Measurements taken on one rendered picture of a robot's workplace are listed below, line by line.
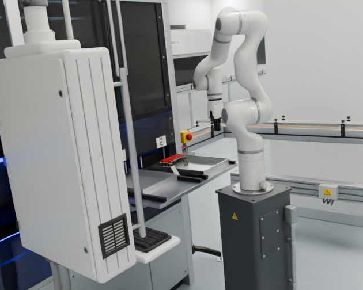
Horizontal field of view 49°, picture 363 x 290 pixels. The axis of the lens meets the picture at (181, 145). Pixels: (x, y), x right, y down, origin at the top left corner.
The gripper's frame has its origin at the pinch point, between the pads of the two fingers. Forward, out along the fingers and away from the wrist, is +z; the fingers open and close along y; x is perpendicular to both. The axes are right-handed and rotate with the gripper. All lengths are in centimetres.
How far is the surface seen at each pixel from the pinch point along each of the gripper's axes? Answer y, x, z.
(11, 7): 88, -35, -64
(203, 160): -5.6, -14.7, 21.7
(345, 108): -143, 28, 13
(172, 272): 10, -35, 92
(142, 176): 29.9, -31.4, 22.2
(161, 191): 45, -5, 22
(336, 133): -82, 39, 19
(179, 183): 31.6, -4.7, 22.4
